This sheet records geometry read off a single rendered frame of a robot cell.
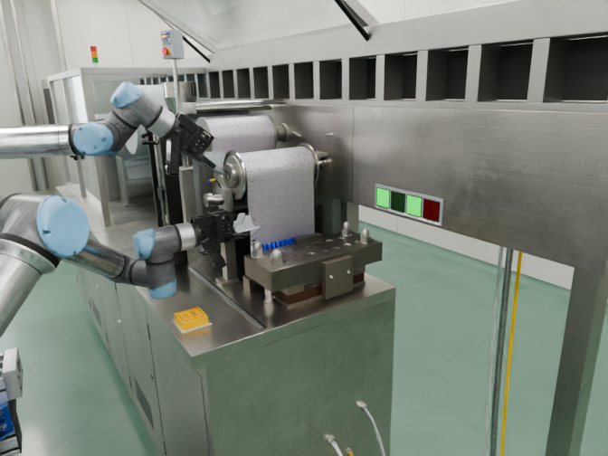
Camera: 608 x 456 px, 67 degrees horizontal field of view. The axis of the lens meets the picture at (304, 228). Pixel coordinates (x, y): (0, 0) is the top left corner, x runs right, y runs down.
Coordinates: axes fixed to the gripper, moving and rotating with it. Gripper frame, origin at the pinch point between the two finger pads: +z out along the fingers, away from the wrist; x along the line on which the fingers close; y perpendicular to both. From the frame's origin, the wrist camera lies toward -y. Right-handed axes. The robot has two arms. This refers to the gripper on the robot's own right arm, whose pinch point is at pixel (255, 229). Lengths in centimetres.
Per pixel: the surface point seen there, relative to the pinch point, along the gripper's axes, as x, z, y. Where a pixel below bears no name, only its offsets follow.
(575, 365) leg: -75, 46, -25
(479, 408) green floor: -9, 110, -109
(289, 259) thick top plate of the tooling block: -14.7, 2.4, -5.9
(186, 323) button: -13.4, -28.4, -16.9
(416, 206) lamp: -37.0, 29.3, 9.6
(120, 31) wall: 556, 104, 117
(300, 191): -0.3, 16.4, 9.4
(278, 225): -0.2, 7.7, -0.3
